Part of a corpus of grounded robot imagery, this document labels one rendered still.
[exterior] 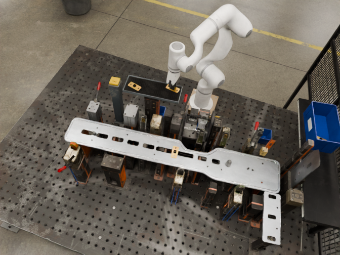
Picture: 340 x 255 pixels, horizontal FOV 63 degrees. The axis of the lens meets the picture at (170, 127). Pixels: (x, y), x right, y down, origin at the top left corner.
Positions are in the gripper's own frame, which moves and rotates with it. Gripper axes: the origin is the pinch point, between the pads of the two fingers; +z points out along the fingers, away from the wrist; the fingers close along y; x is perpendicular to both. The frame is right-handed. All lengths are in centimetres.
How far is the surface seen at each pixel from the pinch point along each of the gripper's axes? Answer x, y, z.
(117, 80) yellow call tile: -36.6, 8.2, 8.2
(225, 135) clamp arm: 42.0, 7.2, 15.5
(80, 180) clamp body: -32, 67, 51
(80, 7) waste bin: -211, -150, 112
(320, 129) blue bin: 97, -34, 21
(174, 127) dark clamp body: 10.3, 14.8, 20.1
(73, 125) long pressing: -48, 44, 24
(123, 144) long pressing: -12.7, 40.4, 24.1
